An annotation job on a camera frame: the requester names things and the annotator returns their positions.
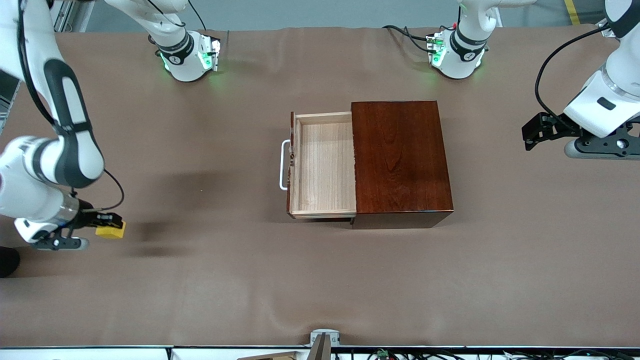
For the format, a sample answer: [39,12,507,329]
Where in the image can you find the yellow block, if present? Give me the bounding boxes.
[96,221,127,240]

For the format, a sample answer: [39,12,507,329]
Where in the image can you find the tan board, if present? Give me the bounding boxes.
[237,351,301,360]

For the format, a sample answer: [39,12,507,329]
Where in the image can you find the light wood drawer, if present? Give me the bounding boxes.
[286,111,357,221]

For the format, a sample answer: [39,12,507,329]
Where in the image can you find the dark red wooden cabinet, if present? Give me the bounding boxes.
[350,100,455,231]

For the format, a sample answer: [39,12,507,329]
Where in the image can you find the aluminium frame profile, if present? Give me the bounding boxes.
[597,17,619,39]
[50,0,96,34]

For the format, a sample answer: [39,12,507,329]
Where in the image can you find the table cover sheet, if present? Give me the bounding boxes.
[0,25,640,349]

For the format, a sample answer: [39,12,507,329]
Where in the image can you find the white drawer handle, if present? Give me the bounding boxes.
[279,139,292,191]

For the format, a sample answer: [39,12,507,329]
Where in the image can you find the black round object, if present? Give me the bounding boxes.
[0,246,21,279]

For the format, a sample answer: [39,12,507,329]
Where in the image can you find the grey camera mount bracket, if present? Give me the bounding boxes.
[309,328,342,360]

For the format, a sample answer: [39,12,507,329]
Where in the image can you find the black base cable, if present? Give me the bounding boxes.
[382,25,432,41]
[404,27,437,53]
[187,0,207,31]

